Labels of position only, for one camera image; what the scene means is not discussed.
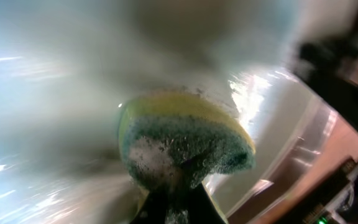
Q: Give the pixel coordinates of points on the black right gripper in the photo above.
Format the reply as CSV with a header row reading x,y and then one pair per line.
x,y
330,68

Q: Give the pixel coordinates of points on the green yellow sponge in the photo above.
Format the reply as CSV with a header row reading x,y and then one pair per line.
x,y
169,143

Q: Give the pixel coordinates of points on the white plate blue streak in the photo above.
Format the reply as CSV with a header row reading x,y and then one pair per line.
x,y
67,68

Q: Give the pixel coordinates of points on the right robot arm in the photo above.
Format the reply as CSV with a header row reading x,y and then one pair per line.
x,y
334,192

